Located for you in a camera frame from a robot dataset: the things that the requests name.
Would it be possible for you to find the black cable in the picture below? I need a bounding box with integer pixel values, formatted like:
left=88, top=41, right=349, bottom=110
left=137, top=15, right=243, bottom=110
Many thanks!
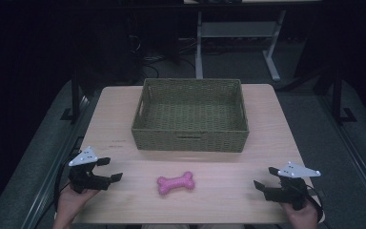
left=304, top=184, right=332, bottom=229
left=35, top=152, right=80, bottom=229

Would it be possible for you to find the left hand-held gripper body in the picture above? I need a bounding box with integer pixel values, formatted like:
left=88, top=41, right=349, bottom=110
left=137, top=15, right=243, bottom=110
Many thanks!
left=68, top=146, right=112, bottom=195

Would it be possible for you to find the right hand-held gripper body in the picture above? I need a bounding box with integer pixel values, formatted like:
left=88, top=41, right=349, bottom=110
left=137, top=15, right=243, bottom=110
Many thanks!
left=264, top=160, right=322, bottom=212

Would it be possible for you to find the pink bone-shaped dog toy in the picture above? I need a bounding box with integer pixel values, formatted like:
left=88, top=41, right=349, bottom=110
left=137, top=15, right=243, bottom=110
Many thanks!
left=156, top=171, right=196, bottom=196

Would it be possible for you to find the green woven basket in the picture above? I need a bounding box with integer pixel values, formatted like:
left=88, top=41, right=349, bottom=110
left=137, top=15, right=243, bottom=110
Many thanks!
left=131, top=77, right=250, bottom=154

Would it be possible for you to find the grey metal desk frame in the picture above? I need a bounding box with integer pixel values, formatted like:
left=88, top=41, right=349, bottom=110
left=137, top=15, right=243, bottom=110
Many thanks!
left=193, top=9, right=288, bottom=82

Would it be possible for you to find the person's right hand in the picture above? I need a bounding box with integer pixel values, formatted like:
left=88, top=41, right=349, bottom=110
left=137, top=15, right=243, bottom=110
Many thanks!
left=281, top=198, right=320, bottom=229

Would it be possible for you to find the person's left hand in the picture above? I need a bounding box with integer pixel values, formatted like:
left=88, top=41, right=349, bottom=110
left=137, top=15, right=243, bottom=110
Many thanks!
left=55, top=180, right=100, bottom=229

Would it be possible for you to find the black metal stand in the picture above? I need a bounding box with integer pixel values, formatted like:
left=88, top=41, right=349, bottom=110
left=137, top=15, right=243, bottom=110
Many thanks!
left=314, top=63, right=358, bottom=126
left=60, top=63, right=92, bottom=125

